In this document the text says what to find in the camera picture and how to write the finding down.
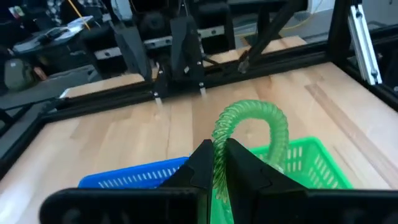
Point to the silver aluminium extrusion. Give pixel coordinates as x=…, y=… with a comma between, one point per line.
x=365, y=46

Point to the blue plastic basket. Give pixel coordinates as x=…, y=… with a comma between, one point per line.
x=130, y=177

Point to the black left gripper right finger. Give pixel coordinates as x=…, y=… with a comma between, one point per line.
x=264, y=202

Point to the white cardboard box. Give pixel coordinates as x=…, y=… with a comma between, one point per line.
x=320, y=5

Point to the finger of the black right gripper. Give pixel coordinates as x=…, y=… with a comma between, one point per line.
x=186, y=46
x=132, y=49

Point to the white power strip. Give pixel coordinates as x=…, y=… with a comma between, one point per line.
x=53, y=33

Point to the person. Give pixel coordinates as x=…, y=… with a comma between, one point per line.
x=77, y=7

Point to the green plastic basket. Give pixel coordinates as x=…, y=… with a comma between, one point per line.
x=311, y=161

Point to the black aluminium table frame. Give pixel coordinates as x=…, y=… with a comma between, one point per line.
x=109, y=96

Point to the grey-green bag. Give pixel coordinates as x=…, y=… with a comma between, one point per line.
x=17, y=74

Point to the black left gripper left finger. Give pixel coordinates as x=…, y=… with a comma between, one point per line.
x=186, y=202

